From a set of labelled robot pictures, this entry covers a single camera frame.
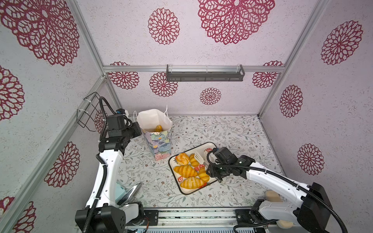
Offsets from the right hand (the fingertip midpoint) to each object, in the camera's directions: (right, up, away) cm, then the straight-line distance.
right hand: (208, 170), depth 79 cm
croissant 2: (-8, -8, +2) cm, 12 cm away
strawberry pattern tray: (-21, +1, +16) cm, 26 cm away
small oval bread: (-7, +2, +11) cm, 13 cm away
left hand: (-38, +23, -2) cm, 44 cm away
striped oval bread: (-2, -4, +5) cm, 7 cm away
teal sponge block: (-49, -12, +2) cm, 51 cm away
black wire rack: (-64, +29, -3) cm, 70 cm away
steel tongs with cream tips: (-4, +5, +4) cm, 8 cm away
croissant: (-12, -3, +6) cm, 14 cm away
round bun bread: (-14, +3, +13) cm, 19 cm away
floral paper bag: (-27, +15, +5) cm, 31 cm away
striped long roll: (-31, +23, +21) cm, 44 cm away
